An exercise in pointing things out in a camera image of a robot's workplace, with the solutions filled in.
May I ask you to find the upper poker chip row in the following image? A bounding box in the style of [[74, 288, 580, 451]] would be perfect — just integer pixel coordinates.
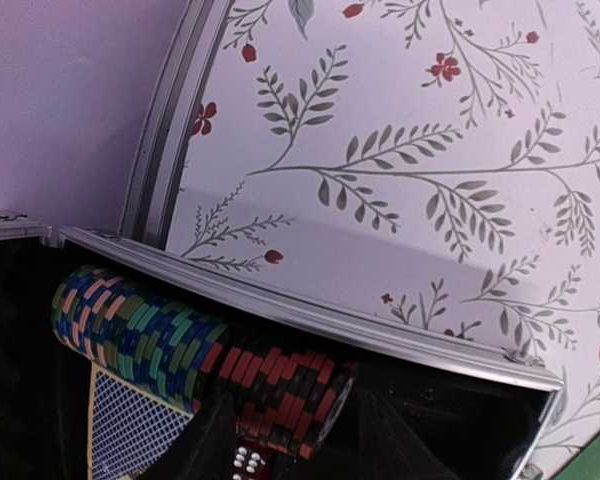
[[51, 265, 358, 459]]

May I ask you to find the aluminium poker set case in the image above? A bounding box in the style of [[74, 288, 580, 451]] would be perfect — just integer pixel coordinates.
[[0, 211, 563, 479]]

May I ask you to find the red dice row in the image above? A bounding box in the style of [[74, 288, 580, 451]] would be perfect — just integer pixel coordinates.
[[231, 439, 272, 480]]

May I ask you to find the boxed card deck in case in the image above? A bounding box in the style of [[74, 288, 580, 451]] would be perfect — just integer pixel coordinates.
[[86, 365, 192, 479]]

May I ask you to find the round green poker mat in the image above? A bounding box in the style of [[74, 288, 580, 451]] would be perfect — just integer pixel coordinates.
[[554, 433, 600, 480]]

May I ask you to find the left aluminium frame post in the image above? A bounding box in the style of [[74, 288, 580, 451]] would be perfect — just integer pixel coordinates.
[[119, 0, 234, 250]]

